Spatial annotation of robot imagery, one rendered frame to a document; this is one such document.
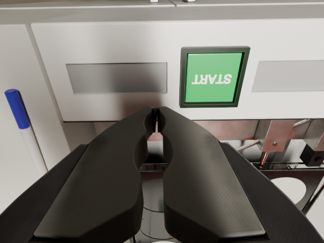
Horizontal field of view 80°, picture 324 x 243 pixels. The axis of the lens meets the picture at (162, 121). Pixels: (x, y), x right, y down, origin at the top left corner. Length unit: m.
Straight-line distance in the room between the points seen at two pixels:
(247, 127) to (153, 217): 0.26
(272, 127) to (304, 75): 0.10
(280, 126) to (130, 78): 0.22
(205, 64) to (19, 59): 0.16
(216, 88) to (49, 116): 0.17
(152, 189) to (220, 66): 0.27
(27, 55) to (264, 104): 0.22
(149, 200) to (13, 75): 0.30
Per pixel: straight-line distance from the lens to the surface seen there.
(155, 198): 0.40
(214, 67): 0.18
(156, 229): 0.49
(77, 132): 0.26
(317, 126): 0.37
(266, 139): 0.32
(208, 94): 0.19
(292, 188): 0.45
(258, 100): 0.21
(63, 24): 0.19
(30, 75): 0.21
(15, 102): 0.22
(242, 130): 0.34
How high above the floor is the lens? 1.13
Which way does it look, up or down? 57 degrees down
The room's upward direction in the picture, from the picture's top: 180 degrees clockwise
